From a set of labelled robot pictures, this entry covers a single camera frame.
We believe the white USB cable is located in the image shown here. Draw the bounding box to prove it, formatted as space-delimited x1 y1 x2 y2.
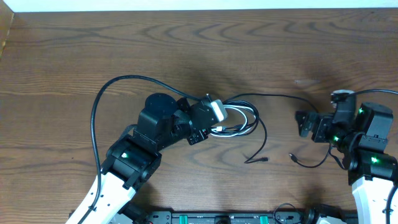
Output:
210 104 257 138

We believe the black USB cable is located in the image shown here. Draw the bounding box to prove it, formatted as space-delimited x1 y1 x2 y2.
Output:
211 92 332 169

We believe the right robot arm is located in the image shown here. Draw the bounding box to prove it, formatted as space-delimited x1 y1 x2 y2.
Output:
295 90 397 223

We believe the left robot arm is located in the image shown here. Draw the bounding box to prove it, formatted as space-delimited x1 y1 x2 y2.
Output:
67 93 228 223

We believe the right camera black cable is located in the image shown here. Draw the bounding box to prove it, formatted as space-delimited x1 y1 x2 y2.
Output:
351 88 398 96

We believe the camera black cable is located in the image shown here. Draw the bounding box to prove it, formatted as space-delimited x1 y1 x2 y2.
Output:
76 75 203 224
351 88 398 96

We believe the small black wire loop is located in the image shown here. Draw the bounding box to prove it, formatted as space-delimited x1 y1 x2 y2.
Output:
272 205 301 224

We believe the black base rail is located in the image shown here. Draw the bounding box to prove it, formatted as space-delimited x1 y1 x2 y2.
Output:
108 211 359 224

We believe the left camera black cable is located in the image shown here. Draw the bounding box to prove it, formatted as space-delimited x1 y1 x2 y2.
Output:
76 75 203 224

